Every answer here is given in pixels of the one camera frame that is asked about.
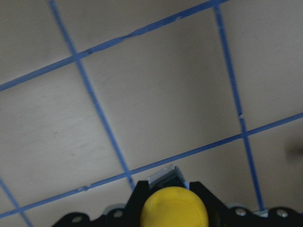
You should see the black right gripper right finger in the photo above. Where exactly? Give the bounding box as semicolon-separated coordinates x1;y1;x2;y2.
189;182;303;227

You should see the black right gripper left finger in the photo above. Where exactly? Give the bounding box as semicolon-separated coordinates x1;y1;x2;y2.
53;181;151;227

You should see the yellow push button switch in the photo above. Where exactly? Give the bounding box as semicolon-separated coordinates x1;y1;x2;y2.
140;165;209;227

